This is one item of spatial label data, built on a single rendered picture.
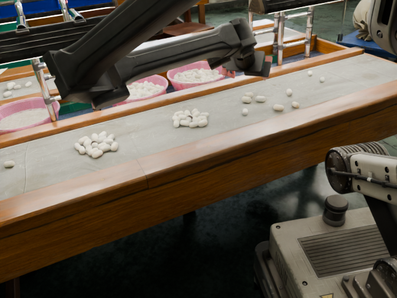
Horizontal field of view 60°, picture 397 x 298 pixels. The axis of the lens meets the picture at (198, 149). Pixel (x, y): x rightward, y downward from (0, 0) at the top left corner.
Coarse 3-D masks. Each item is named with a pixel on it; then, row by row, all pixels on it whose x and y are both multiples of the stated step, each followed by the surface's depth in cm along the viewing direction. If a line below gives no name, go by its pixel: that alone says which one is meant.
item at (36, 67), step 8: (72, 8) 107; (72, 16) 100; (80, 16) 97; (24, 24) 94; (80, 24) 96; (16, 32) 91; (24, 32) 92; (32, 64) 111; (40, 64) 112; (40, 72) 113; (40, 80) 114; (40, 88) 116; (48, 96) 118; (56, 96) 120; (48, 104) 119; (48, 112) 121; (56, 120) 123
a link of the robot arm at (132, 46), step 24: (144, 0) 45; (168, 0) 43; (192, 0) 45; (120, 24) 47; (144, 24) 46; (72, 48) 52; (96, 48) 50; (120, 48) 50; (72, 72) 53; (96, 72) 54; (72, 96) 56
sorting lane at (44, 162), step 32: (352, 64) 155; (384, 64) 152; (224, 96) 136; (288, 96) 132; (320, 96) 130; (96, 128) 121; (128, 128) 119; (160, 128) 118; (192, 128) 116; (224, 128) 115; (0, 160) 108; (32, 160) 106; (64, 160) 105; (96, 160) 104; (128, 160) 103; (0, 192) 94
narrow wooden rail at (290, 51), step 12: (300, 36) 188; (312, 36) 188; (264, 48) 178; (288, 48) 185; (300, 48) 188; (312, 48) 192; (204, 60) 167; (168, 84) 165; (24, 96) 143; (36, 96) 142
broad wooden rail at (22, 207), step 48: (384, 96) 121; (192, 144) 103; (240, 144) 102; (288, 144) 110; (336, 144) 120; (48, 192) 89; (96, 192) 88; (144, 192) 94; (192, 192) 102; (240, 192) 111; (0, 240) 82; (48, 240) 88; (96, 240) 95
